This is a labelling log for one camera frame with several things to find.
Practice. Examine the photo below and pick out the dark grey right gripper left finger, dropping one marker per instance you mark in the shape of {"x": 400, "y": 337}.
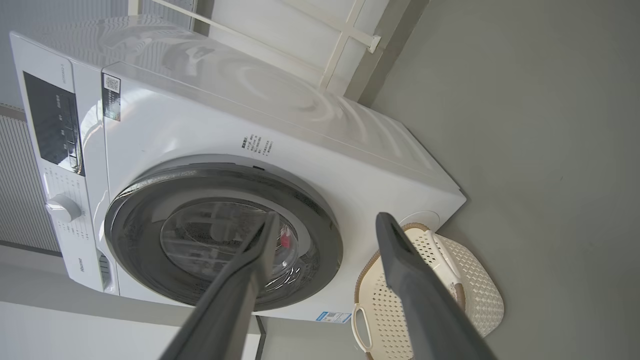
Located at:
{"x": 230, "y": 300}

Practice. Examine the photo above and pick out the red and white garment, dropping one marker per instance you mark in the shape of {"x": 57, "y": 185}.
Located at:
{"x": 285, "y": 240}

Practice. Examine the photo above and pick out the black washing machine display panel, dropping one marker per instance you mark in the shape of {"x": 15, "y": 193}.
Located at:
{"x": 52, "y": 122}

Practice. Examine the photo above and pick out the QR code sticker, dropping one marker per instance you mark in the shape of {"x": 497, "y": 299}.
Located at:
{"x": 111, "y": 97}

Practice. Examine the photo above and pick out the grey ribbed panel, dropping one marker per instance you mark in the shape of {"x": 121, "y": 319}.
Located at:
{"x": 20, "y": 200}

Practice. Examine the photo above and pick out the blue energy label sticker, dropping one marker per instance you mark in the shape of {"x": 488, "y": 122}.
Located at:
{"x": 332, "y": 317}

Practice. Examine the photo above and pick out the cream perforated laundry basket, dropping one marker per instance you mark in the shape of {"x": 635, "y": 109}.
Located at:
{"x": 480, "y": 295}

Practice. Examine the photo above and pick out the white front-load washing machine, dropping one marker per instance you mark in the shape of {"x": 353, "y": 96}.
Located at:
{"x": 200, "y": 125}

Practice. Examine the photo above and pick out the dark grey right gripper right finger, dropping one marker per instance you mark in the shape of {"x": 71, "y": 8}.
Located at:
{"x": 415, "y": 290}

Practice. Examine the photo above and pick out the white metal rack frame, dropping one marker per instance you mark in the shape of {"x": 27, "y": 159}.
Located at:
{"x": 345, "y": 35}

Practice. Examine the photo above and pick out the round glass washing machine door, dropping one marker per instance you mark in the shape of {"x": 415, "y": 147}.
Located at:
{"x": 130, "y": 225}

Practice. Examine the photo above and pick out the white washing machine dial knob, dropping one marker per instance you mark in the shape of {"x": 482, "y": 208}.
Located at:
{"x": 62, "y": 208}

